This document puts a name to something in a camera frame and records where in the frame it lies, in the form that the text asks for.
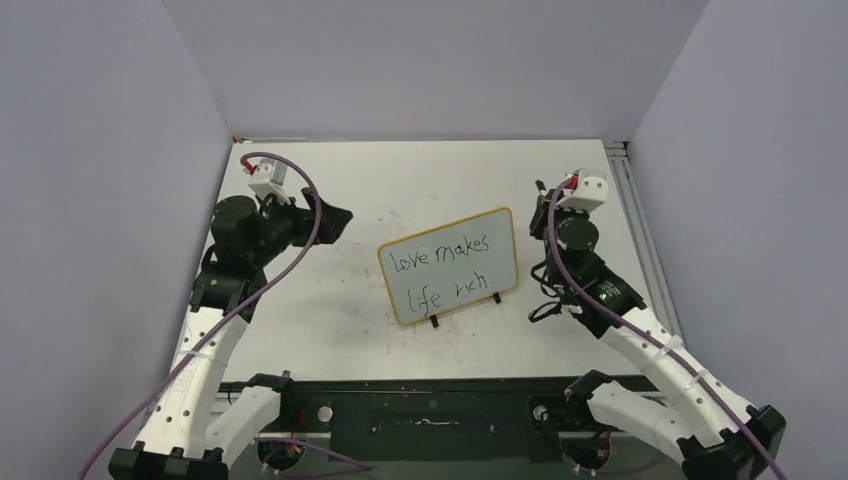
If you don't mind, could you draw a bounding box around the aluminium rail right side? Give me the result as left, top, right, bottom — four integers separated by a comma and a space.
603, 141, 683, 337

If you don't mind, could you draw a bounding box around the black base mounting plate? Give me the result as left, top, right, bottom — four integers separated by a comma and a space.
218, 374, 664, 464

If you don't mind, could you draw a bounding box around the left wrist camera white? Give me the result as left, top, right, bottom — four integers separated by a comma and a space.
248, 158, 290, 205

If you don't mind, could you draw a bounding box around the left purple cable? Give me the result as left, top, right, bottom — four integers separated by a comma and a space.
78, 152, 376, 480

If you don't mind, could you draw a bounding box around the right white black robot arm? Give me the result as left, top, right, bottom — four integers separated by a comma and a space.
377, 176, 786, 479

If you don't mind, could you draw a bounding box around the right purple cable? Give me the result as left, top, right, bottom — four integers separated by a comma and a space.
547, 177, 793, 480

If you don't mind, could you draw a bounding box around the purple cable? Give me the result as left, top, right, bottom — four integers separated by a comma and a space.
547, 177, 793, 480
78, 152, 376, 480

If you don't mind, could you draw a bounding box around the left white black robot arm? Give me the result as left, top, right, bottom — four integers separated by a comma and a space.
108, 187, 354, 479

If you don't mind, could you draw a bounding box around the yellow framed small whiteboard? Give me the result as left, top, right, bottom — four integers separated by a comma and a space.
377, 206, 519, 326

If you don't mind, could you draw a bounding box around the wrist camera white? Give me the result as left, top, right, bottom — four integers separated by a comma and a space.
248, 158, 290, 205
557, 168, 609, 214

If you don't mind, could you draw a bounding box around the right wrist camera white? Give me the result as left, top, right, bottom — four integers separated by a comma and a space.
557, 168, 609, 214

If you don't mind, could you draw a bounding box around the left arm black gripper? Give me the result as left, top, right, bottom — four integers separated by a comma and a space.
249, 187, 352, 267

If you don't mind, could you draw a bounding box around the white whiteboard marker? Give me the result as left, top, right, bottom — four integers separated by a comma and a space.
535, 180, 547, 197

